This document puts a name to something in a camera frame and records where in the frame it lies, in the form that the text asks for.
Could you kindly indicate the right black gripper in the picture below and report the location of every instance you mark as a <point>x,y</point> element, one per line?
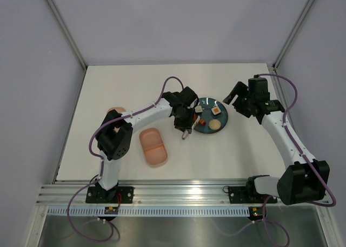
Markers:
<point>240,89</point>

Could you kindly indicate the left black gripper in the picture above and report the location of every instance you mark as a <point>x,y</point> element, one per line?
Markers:
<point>187,125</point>

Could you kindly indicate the white cat paw tongs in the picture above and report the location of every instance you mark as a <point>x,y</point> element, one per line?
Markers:
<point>186,133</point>

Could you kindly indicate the orange salmon sushi roll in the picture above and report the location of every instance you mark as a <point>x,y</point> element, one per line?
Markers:
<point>216,111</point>

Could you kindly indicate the pink divided lunch box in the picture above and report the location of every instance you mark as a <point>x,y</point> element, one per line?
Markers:
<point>153,147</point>

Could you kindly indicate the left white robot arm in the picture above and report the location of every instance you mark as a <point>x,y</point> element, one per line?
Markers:
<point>111,141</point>

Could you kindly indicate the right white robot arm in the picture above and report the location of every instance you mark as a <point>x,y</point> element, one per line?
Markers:
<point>305,178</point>

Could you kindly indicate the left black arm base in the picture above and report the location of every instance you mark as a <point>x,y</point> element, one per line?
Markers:
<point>119,194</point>

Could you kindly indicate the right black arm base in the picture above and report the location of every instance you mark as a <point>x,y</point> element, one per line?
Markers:
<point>240,195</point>

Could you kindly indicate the pink lunch box lid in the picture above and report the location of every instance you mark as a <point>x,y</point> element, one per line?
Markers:
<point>116,110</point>

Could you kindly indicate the cucumber sushi roll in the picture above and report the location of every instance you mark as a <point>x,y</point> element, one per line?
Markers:
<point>198,109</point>

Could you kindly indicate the short red sausage piece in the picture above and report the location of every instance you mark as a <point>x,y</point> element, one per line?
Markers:
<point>202,122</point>

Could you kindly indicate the blue ceramic plate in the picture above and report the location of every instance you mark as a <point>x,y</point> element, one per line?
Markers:
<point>210,117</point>

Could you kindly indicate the beige steamed bun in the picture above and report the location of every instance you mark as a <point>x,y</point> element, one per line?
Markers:
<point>214,124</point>

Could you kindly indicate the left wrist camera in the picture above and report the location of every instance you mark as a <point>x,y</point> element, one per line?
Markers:
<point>194,104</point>

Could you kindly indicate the aluminium mounting rail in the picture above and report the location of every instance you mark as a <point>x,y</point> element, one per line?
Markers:
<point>198,192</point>

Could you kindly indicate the right aluminium frame post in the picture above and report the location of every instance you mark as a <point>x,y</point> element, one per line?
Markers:
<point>302,17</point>

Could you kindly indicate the aluminium frame post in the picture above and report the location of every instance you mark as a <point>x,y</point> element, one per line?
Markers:
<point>52,6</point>
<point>302,17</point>

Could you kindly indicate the left aluminium frame post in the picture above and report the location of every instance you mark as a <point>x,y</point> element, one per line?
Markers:
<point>52,6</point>

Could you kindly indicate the white slotted cable duct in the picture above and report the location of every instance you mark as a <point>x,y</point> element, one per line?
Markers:
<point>151,211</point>

